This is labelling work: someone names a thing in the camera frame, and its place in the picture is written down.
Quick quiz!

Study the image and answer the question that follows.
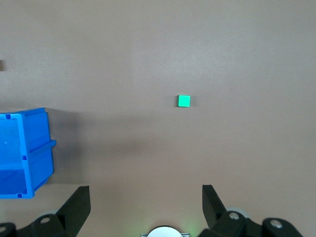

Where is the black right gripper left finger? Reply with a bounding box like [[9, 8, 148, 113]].
[[0, 186, 91, 237]]

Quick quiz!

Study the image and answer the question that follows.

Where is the green cube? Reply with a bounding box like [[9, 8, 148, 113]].
[[177, 94, 192, 109]]

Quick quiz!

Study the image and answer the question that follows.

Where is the brown table mat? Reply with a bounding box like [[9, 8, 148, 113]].
[[0, 0, 316, 237]]

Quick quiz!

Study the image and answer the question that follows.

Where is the blue plastic bin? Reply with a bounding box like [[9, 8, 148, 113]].
[[0, 107, 57, 199]]

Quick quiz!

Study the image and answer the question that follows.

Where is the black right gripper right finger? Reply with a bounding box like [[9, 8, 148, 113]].
[[197, 184, 304, 237]]

